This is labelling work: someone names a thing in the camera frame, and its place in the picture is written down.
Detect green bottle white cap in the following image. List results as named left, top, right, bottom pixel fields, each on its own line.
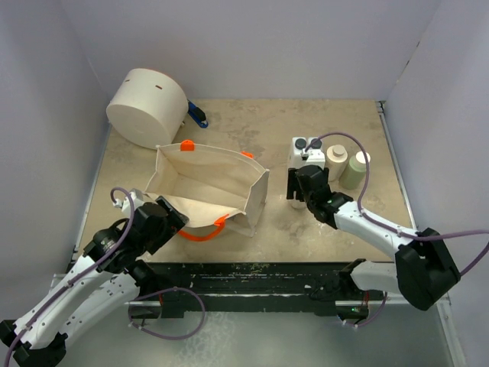
left=339, top=151, right=371, bottom=190

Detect white square bottle dark cap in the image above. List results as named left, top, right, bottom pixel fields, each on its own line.
left=287, top=137, right=307, bottom=169

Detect canvas bag orange handles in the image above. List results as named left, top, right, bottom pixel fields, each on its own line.
left=144, top=140, right=270, bottom=242

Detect beige bottle beige cap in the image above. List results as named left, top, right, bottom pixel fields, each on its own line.
left=325, top=145, right=348, bottom=182

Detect clear bottle white cap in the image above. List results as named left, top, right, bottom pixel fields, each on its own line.
left=290, top=200, right=306, bottom=209

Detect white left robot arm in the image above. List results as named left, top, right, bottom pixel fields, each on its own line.
left=1, top=190, right=189, bottom=366

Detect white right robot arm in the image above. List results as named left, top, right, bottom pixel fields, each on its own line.
left=287, top=165, right=461, bottom=310

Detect blue black tool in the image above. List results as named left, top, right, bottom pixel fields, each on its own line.
left=187, top=100, right=209, bottom=128

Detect large white cylindrical container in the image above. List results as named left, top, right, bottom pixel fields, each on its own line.
left=106, top=68, right=188, bottom=149

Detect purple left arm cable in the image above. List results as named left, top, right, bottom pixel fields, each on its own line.
left=5, top=187, right=134, bottom=367

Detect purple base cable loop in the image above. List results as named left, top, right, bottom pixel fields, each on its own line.
left=128, top=284, right=206, bottom=339

